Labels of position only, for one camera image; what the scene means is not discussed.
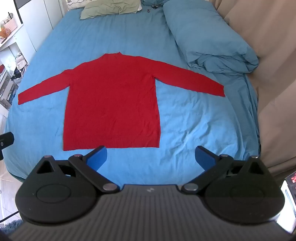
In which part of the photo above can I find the red sweater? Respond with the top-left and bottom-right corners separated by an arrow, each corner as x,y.
18,52 -> 225,151

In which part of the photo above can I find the pink basket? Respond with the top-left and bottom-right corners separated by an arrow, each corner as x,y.
1,17 -> 18,32

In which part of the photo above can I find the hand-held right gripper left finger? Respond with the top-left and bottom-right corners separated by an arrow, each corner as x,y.
35,146 -> 121,193

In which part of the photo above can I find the dark blue cloth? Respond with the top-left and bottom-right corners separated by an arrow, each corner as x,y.
141,0 -> 173,10

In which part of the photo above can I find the beige curtain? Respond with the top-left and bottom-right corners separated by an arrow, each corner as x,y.
209,0 -> 296,178

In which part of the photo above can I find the bed with blue sheet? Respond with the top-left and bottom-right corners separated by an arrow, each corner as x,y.
5,5 -> 262,183

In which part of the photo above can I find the white shelf unit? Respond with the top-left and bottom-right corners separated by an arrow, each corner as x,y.
0,22 -> 37,112

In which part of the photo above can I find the blue duvet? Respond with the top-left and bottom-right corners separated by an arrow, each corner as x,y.
162,3 -> 259,74

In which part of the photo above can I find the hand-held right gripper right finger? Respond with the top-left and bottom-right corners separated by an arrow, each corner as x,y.
180,146 -> 270,194

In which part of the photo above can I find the blue shaggy rug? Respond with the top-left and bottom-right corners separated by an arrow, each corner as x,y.
0,219 -> 23,241

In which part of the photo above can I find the white patterned pillow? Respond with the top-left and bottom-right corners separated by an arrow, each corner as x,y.
65,0 -> 93,11

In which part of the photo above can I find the white wardrobe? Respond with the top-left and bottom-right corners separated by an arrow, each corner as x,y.
13,0 -> 70,53

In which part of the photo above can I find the green pillow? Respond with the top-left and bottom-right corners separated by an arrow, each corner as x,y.
80,0 -> 142,20

